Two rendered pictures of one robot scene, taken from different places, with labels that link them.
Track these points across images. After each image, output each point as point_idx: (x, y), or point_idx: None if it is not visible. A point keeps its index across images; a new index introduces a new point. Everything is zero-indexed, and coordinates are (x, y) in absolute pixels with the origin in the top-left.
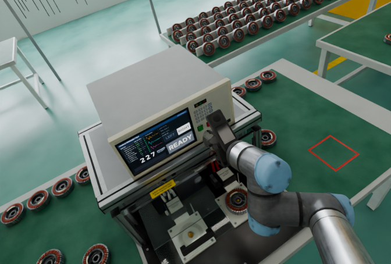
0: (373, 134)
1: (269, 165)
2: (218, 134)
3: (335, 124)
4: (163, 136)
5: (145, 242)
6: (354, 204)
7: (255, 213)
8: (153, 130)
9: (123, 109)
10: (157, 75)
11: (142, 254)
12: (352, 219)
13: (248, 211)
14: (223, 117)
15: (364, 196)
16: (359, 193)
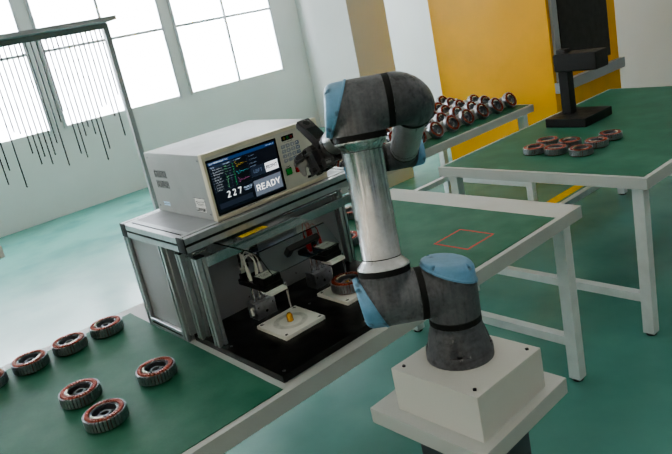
0: (510, 218)
1: None
2: (310, 133)
3: (466, 221)
4: (251, 168)
5: (227, 340)
6: (492, 270)
7: None
8: (241, 156)
9: (203, 147)
10: (233, 132)
11: (223, 357)
12: (421, 144)
13: (344, 166)
14: (312, 122)
15: (503, 262)
16: (494, 256)
